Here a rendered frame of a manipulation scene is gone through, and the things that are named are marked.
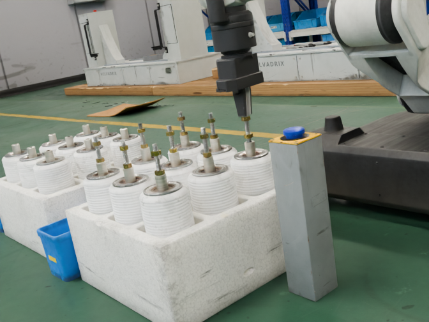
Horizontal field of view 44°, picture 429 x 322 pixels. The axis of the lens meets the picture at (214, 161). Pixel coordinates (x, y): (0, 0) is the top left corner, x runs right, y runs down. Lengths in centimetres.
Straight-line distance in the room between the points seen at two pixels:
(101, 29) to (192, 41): 140
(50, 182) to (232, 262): 59
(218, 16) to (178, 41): 339
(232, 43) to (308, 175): 30
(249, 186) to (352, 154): 33
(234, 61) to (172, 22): 338
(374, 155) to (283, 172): 38
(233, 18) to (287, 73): 248
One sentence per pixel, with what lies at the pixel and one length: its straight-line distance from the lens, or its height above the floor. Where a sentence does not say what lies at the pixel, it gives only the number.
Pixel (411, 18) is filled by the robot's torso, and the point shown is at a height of 48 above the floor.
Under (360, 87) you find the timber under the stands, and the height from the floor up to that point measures 5.
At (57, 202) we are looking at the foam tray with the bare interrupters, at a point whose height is 16.
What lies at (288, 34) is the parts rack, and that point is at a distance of 697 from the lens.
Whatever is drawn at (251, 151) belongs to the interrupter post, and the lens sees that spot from 114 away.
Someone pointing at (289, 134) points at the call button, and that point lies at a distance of 97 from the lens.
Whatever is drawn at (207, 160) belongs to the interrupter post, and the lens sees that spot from 107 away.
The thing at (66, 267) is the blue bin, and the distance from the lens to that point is 134.
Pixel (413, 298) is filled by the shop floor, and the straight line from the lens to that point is 107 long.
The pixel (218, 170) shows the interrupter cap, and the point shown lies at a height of 25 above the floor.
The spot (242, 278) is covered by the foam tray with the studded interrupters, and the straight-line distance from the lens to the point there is 109.
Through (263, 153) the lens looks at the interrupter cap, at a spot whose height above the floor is 25.
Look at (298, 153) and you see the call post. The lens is 95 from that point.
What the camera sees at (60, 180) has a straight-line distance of 145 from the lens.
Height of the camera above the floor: 54
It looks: 15 degrees down
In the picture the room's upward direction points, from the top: 9 degrees counter-clockwise
